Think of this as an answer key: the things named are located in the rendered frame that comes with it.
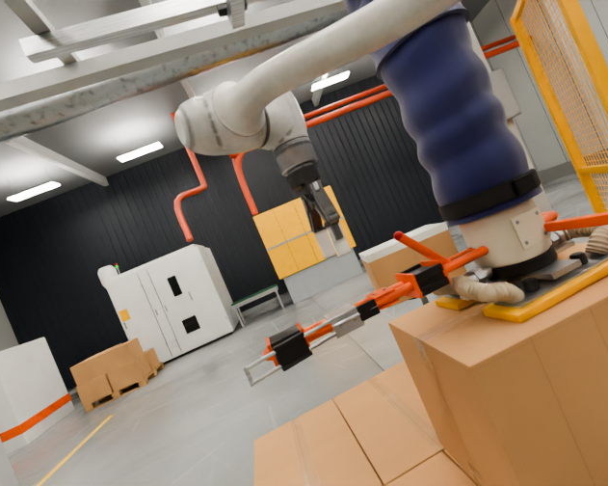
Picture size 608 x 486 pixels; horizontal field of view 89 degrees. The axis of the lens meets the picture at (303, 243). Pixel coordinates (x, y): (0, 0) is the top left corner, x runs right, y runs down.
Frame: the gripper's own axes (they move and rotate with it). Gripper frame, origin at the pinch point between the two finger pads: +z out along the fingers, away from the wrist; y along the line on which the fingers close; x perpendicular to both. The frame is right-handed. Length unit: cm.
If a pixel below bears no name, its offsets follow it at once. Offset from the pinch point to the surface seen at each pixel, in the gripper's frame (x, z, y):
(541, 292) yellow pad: -34.6, 24.2, -11.5
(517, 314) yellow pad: -26.0, 24.9, -13.5
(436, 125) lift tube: -33.2, -17.9, -3.8
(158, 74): 50, -359, 455
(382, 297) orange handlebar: -5.3, 13.4, -2.2
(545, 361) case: -23.9, 32.3, -18.2
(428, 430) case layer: -13, 67, 29
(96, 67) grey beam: 73, -190, 178
